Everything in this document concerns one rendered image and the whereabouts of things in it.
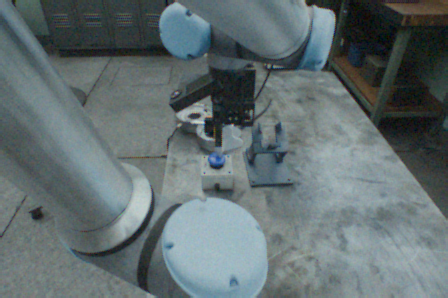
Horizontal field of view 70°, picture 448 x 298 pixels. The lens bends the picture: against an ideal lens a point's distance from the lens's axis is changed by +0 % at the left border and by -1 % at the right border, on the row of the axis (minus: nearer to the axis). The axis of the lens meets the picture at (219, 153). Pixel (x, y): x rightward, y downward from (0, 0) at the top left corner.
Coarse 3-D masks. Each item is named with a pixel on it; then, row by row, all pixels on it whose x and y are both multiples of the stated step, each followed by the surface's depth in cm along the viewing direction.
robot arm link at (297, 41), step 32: (192, 0) 18; (224, 0) 19; (256, 0) 21; (288, 0) 25; (224, 32) 26; (256, 32) 26; (288, 32) 29; (320, 32) 36; (288, 64) 40; (320, 64) 39
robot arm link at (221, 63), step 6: (210, 54) 55; (210, 60) 56; (216, 60) 55; (222, 60) 54; (228, 60) 54; (234, 60) 54; (240, 60) 55; (216, 66) 55; (222, 66) 55; (228, 66) 55; (234, 66) 55; (240, 66) 55
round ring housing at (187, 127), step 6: (186, 108) 96; (192, 108) 96; (198, 108) 96; (204, 108) 96; (210, 108) 94; (180, 114) 93; (186, 114) 93; (192, 114) 95; (198, 114) 94; (210, 114) 93; (180, 120) 89; (192, 120) 91; (198, 120) 91; (186, 126) 89; (192, 126) 89; (192, 132) 91
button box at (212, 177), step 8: (208, 168) 72; (216, 168) 71; (224, 168) 72; (208, 176) 70; (216, 176) 70; (224, 176) 70; (232, 176) 70; (208, 184) 72; (216, 184) 71; (224, 184) 72; (232, 184) 72
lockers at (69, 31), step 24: (48, 0) 314; (72, 0) 314; (96, 0) 315; (120, 0) 316; (144, 0) 315; (168, 0) 318; (48, 24) 327; (72, 24) 328; (96, 24) 329; (120, 24) 330; (144, 24) 330; (72, 48) 343; (96, 48) 344; (120, 48) 348; (144, 48) 350
